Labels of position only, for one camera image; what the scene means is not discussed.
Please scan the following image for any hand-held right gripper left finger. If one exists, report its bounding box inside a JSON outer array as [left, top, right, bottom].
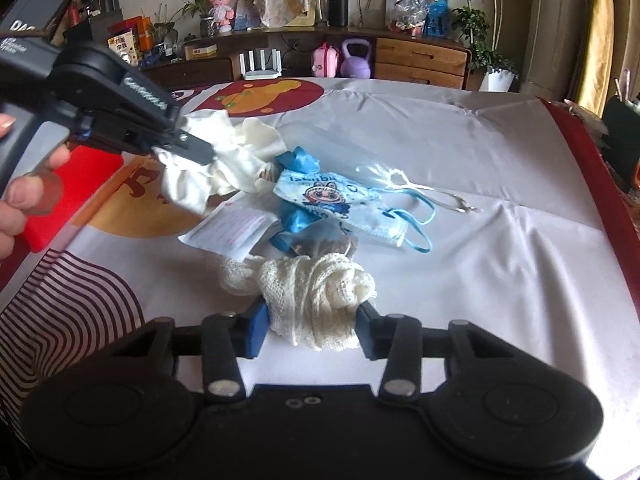
[[111, 304, 271, 402]]

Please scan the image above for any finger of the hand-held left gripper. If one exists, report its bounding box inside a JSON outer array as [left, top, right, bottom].
[[119, 71, 217, 167]]

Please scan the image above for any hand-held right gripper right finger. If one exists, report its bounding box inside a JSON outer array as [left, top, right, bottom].
[[352, 302, 519, 404]]

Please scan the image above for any cream mesh gauze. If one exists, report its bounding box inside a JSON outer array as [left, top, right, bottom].
[[219, 252, 379, 352]]

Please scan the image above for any tea bag with red tag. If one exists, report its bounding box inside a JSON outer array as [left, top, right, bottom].
[[294, 230, 359, 262]]

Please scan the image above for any blue rubber glove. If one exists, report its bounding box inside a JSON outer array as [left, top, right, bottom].
[[270, 146, 326, 253]]

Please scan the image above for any person's left hand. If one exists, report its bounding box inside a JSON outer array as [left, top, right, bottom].
[[0, 113, 74, 267]]

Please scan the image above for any white and yellow box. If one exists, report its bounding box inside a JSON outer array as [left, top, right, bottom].
[[106, 30, 140, 67]]

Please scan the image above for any orange box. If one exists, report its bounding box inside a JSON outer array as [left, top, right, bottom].
[[124, 16, 154, 52]]

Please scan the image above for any white paper packet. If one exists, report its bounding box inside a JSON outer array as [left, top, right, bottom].
[[178, 203, 281, 261]]

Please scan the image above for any small cardboard box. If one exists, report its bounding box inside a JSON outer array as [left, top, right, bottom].
[[184, 43, 219, 61]]

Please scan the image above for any white router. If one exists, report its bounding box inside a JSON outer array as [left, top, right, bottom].
[[238, 48, 284, 80]]

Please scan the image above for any printed bedsheet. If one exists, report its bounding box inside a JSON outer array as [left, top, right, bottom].
[[0, 77, 640, 480]]

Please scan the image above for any small potted plant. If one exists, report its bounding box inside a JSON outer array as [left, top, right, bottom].
[[181, 0, 218, 39]]

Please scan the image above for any pink plush doll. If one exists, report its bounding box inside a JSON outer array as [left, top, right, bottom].
[[209, 0, 239, 34]]

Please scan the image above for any printed blue face mask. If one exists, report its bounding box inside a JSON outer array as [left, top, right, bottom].
[[272, 167, 434, 256]]

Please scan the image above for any clear plastic wrapper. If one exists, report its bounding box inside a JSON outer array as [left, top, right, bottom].
[[357, 162, 484, 214]]

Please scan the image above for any pink toy suitcase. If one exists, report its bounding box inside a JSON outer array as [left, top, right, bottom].
[[312, 42, 343, 79]]

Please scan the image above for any purple kettlebell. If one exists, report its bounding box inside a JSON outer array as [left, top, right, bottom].
[[340, 38, 374, 80]]

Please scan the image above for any black speaker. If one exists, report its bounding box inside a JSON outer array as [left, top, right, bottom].
[[327, 0, 350, 28]]

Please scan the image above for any wooden cabinet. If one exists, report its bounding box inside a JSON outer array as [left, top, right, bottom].
[[139, 27, 472, 92]]

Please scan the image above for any clear plastic bag of items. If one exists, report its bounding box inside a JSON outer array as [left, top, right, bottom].
[[387, 0, 432, 37]]

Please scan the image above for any tall green potted plant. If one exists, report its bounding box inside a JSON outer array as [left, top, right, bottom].
[[439, 0, 522, 94]]

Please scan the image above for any yellow curtain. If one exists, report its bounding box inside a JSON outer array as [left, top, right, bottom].
[[574, 0, 622, 117]]

